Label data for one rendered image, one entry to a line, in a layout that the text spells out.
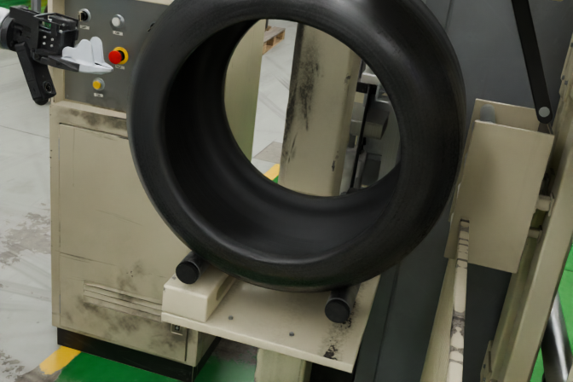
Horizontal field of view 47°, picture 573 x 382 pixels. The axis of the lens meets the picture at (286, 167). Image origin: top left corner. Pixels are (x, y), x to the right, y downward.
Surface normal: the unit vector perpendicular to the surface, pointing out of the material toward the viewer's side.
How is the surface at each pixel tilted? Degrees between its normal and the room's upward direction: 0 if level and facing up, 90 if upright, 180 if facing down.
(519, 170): 90
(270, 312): 0
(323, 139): 90
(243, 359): 0
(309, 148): 90
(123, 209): 90
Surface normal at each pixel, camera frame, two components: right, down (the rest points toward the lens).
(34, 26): -0.27, 0.32
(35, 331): 0.11, -0.93
